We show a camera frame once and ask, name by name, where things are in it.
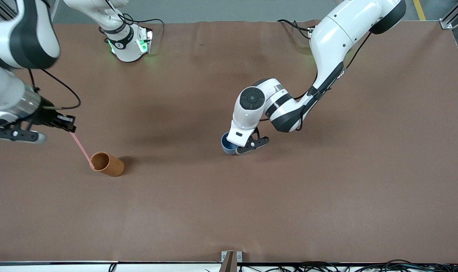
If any blue cup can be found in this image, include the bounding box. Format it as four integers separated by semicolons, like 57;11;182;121
220;132;238;155

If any pink chopstick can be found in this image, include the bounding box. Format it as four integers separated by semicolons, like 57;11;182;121
70;131;95;169

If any orange cylindrical cup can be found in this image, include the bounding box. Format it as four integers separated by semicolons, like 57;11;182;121
89;151;125;177

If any brown table cover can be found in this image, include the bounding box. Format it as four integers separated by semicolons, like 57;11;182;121
0;20;458;264

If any black left arm base cable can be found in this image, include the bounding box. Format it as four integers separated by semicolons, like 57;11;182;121
277;19;316;40

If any black arm base cable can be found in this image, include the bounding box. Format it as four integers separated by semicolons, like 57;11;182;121
101;0;165;36
277;19;316;40

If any metal bracket with post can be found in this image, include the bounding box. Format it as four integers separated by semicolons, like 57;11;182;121
220;250;243;272

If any black right arm base cable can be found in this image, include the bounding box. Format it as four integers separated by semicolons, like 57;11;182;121
101;0;165;36

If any white table edge rail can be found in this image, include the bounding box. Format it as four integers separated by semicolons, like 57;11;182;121
0;261;458;272

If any aluminium frame profile with bracket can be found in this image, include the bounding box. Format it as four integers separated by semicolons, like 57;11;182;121
439;0;458;80

